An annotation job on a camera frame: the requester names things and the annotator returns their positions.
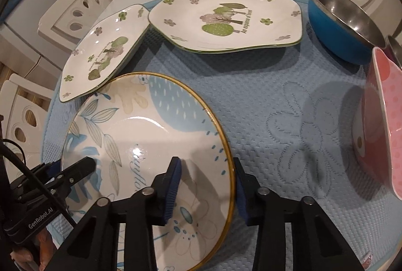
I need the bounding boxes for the round blue leaf plate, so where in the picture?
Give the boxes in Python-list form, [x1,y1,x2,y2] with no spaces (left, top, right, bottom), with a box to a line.
[61,72,235,270]

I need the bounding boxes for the small green floral plate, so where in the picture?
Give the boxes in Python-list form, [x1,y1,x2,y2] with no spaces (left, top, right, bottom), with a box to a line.
[59,4,150,102]

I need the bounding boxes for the pink polka dot bowl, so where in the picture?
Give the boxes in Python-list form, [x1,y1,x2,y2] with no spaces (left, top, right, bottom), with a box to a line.
[352,47,402,199]

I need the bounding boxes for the large green floral plate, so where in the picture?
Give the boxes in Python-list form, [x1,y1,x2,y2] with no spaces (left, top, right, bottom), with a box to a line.
[148,0,303,54]

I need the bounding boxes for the blue steel bowl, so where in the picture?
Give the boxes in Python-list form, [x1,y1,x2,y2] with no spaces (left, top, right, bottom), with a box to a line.
[308,0,386,65]

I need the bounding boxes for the person's left hand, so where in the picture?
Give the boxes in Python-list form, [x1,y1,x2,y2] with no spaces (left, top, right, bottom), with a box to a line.
[10,228,57,271]

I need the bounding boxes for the white chair near left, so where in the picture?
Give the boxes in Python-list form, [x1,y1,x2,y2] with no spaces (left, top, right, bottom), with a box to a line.
[1,74,53,169]

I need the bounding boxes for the light blue quilted mat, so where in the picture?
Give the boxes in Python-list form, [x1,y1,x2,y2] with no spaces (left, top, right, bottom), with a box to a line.
[40,0,402,271]

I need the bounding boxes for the white refrigerator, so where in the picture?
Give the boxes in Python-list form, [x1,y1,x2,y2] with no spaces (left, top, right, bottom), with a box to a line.
[1,0,69,90]

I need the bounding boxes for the white chair far left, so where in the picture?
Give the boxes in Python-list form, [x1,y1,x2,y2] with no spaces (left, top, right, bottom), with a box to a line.
[37,0,112,53]

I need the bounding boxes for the black cable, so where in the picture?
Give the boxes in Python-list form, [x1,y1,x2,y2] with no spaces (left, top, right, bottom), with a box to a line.
[0,138,76,228]

